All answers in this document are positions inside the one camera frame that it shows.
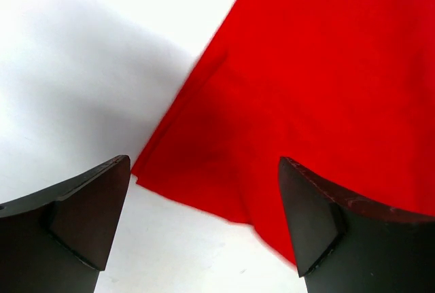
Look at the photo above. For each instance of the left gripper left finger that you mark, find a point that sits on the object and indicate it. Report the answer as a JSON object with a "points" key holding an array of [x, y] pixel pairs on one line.
{"points": [[59, 239]]}

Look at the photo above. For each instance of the red t shirt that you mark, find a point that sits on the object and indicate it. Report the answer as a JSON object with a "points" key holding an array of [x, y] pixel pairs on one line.
{"points": [[343, 87]]}

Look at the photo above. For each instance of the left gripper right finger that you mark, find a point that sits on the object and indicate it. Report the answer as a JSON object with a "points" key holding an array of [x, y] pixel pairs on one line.
{"points": [[344, 242]]}

